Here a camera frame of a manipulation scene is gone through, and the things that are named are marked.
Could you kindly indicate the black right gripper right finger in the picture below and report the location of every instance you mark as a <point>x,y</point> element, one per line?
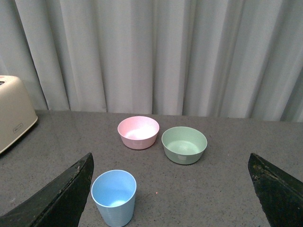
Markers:
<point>279,193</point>

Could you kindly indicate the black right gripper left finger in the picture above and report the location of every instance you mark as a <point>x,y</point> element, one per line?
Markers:
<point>60,203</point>

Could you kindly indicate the light blue plastic cup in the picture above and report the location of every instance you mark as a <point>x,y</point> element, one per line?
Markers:
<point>114,195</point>

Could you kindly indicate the cream white toaster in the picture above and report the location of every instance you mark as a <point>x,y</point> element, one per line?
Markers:
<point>17,114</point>

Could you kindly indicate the pink plastic bowl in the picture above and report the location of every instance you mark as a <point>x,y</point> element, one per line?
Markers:
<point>138,132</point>

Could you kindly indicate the green plastic bowl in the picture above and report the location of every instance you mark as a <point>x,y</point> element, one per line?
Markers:
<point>183,145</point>

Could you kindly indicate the grey pleated curtain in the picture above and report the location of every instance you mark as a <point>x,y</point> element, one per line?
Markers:
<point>217,58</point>

